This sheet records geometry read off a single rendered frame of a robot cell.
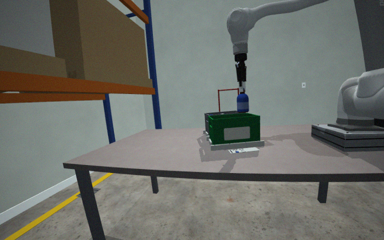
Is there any green plastic crate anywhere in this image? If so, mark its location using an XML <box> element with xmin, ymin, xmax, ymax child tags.
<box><xmin>208</xmin><ymin>113</ymin><xmax>260</xmax><ymax>145</ymax></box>

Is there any white paper pick list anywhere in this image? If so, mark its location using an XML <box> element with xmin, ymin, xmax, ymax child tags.
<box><xmin>228</xmin><ymin>147</ymin><xmax>260</xmax><ymax>154</ymax></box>

